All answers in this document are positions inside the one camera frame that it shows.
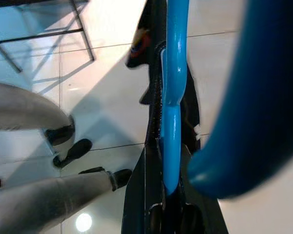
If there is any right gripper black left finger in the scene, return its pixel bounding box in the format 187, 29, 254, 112
121, 138, 167, 234

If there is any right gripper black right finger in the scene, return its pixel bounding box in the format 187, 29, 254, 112
171, 143, 229, 234

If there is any blue plastic clothes hanger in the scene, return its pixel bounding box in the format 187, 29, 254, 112
159, 0, 293, 200

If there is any black shirt with white band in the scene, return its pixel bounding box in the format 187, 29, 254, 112
126, 0, 202, 158

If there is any person in grey trousers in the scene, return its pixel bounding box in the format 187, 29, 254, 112
0, 81, 133, 234

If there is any black metal folding stand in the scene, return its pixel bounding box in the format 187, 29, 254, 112
0, 0, 96, 73

